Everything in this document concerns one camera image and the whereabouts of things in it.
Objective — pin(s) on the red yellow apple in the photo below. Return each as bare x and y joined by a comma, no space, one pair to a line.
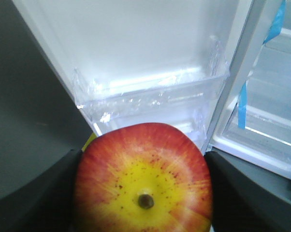
144,178

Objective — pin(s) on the fridge door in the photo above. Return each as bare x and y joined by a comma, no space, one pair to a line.
42,42

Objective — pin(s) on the clear lower door bin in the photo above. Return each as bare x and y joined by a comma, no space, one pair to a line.
180,97

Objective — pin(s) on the clear fridge drawer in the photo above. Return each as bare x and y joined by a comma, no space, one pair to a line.
264,132

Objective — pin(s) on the blue tape drawer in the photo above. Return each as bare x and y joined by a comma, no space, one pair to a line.
242,104

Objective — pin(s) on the grey fridge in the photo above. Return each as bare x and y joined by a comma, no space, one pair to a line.
267,71

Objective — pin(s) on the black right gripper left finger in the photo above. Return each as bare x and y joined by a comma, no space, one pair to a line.
45,204

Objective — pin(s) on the blue tape lower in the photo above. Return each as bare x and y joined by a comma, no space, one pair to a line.
272,19

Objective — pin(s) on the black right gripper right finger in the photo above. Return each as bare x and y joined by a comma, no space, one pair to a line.
247,198

